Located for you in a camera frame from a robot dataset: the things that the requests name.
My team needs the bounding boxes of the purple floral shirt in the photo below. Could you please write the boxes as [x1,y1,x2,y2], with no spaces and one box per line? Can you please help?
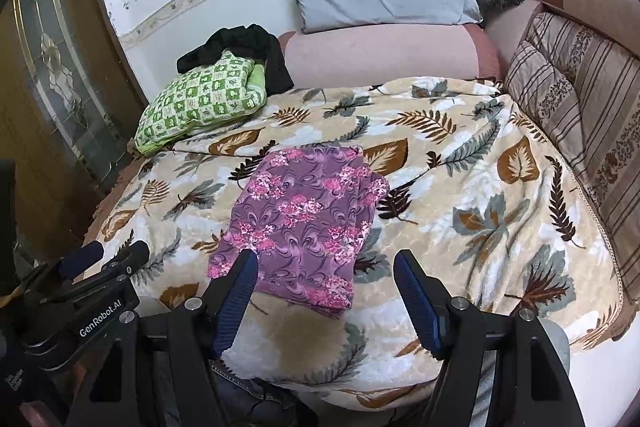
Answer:
[207,145,388,313]

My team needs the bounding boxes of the leaf patterned beige blanket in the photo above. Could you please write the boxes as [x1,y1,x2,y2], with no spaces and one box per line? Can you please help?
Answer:
[88,77,624,411]

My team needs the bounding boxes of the green patterned pillow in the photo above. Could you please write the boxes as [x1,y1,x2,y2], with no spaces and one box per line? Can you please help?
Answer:
[134,50,267,156]

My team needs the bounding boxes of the wooden glass wardrobe door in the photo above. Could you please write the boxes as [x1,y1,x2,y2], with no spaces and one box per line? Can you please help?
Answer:
[1,0,145,261]

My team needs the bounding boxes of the pink bolster cushion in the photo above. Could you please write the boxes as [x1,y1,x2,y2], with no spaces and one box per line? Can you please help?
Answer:
[279,24,501,88]

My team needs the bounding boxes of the black garment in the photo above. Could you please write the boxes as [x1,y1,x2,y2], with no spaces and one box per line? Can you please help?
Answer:
[177,24,294,96]

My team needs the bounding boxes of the striped brown folded quilt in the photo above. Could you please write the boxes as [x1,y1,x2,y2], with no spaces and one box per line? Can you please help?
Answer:
[506,12,639,299]

